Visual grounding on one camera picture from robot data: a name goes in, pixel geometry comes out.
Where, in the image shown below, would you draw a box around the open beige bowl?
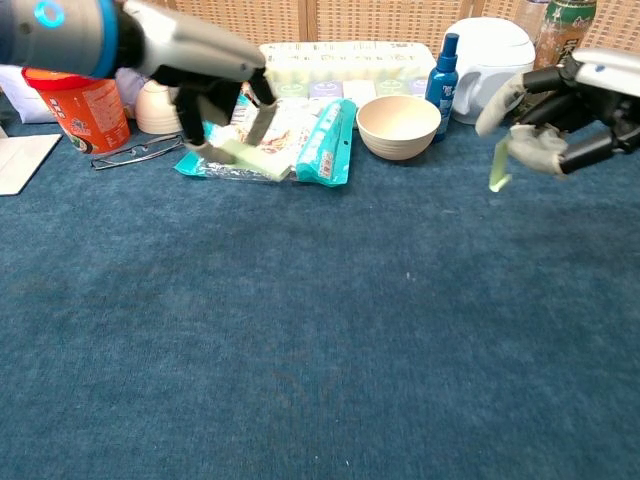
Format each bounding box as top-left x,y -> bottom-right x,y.
355,94 -> 443,162

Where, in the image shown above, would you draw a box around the green tea bottle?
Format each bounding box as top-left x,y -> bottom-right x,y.
532,0 -> 598,72

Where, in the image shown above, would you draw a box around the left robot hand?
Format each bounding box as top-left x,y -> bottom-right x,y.
114,0 -> 279,164

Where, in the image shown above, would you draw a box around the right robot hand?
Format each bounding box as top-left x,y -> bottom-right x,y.
474,48 -> 640,178

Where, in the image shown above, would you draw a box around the upturned beige bowl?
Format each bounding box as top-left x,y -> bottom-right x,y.
134,78 -> 185,135

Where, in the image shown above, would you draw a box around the green pocket tissue packet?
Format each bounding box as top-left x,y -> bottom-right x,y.
274,79 -> 308,101
376,78 -> 413,99

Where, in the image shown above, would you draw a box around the green sticky note pad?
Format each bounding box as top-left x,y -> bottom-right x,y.
218,138 -> 293,183

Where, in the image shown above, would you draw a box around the black eyeglasses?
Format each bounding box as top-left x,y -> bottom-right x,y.
89,133 -> 186,172

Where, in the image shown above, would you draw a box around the blue table cloth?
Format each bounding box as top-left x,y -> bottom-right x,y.
0,87 -> 640,480

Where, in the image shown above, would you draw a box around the orange instant noodle cup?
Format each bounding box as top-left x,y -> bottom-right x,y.
21,67 -> 132,156

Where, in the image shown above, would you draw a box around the blue spray bottle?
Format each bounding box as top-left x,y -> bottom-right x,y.
424,32 -> 460,144

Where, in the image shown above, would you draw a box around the white lidded pot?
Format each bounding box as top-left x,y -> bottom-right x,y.
442,17 -> 537,126

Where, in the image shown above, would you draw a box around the single green sticky note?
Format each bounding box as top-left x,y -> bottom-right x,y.
488,136 -> 514,194

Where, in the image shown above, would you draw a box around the teal frozen food bag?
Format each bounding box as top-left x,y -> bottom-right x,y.
173,84 -> 358,189

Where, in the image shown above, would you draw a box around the white tissue paper pack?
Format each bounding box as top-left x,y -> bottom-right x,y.
0,64 -> 154,125

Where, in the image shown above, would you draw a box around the white toilet roll pack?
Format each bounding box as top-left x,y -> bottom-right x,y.
258,40 -> 438,104

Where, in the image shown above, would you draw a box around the rattan folding screen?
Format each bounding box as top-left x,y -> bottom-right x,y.
114,0 -> 640,92

